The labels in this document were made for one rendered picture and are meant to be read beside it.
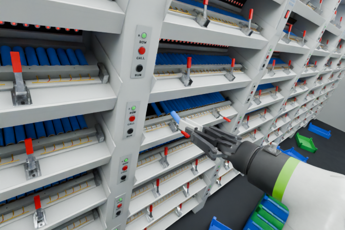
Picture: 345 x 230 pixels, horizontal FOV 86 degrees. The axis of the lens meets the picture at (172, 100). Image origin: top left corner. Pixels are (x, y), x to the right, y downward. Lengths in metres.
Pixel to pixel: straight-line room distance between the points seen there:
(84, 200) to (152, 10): 0.59
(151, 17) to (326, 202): 0.47
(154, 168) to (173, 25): 0.56
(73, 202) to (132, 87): 0.41
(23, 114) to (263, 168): 0.47
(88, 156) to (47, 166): 0.09
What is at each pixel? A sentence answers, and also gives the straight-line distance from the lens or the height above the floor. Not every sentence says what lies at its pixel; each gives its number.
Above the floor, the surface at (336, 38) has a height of 1.37.
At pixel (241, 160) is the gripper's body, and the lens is 0.45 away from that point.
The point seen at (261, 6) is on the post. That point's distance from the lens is 1.01.
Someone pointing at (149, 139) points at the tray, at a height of 0.88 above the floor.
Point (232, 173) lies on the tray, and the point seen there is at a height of 0.13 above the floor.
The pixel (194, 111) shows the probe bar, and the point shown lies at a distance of 0.80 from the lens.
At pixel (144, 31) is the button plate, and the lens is 0.44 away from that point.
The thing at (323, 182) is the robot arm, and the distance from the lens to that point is 0.42.
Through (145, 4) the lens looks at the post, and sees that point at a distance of 0.44.
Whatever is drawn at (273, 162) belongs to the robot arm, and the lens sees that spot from 0.43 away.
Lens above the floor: 1.28
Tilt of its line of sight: 25 degrees down
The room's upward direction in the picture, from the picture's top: 14 degrees clockwise
